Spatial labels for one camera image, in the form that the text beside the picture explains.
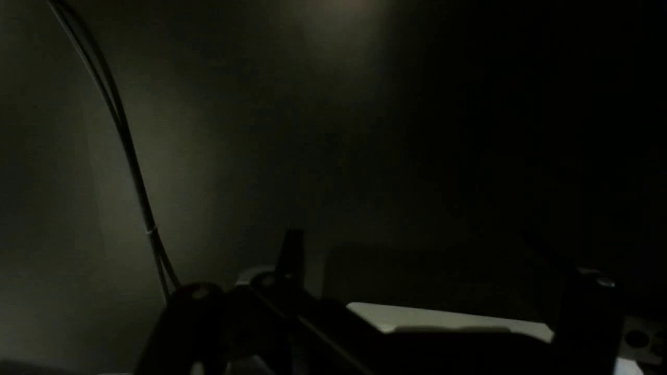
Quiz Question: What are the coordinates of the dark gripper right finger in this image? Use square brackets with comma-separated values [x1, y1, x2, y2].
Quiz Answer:
[554, 267, 623, 375]

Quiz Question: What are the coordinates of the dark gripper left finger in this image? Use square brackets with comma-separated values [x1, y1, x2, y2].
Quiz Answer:
[139, 280, 232, 375]

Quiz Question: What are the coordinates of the clear plastic bin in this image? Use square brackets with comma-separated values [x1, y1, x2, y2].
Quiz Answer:
[344, 300, 560, 348]

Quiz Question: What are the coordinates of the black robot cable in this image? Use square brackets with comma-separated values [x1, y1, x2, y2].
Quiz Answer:
[49, 0, 183, 298]

